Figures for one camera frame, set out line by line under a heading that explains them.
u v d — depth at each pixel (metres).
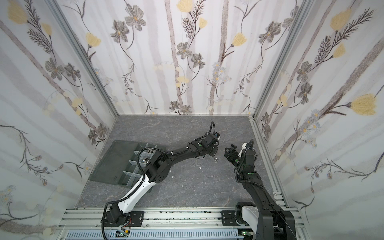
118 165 0.92
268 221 0.41
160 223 0.73
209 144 0.80
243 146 0.79
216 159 0.95
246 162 0.65
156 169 0.62
